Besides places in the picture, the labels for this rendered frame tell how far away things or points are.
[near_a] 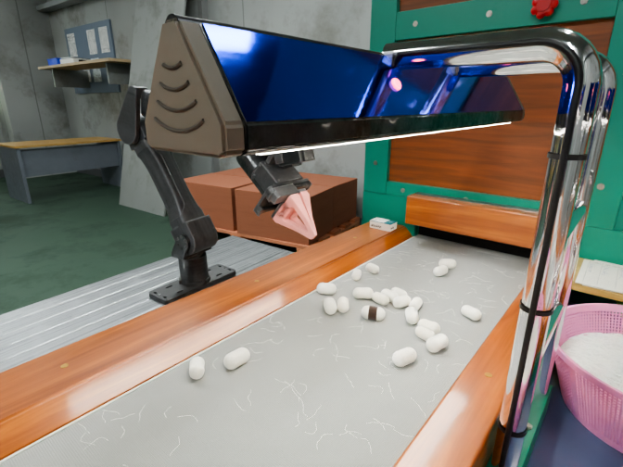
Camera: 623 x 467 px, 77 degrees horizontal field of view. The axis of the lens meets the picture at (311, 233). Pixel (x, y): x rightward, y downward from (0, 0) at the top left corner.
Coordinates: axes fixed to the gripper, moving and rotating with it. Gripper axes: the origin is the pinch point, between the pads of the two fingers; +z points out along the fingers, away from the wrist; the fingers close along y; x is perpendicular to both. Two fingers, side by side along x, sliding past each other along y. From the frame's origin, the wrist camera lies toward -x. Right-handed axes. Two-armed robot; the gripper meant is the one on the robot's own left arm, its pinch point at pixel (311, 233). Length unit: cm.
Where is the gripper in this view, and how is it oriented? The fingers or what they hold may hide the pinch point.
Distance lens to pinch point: 66.8
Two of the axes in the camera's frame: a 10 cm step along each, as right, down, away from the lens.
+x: -4.9, 6.0, 6.3
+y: 6.4, -2.4, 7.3
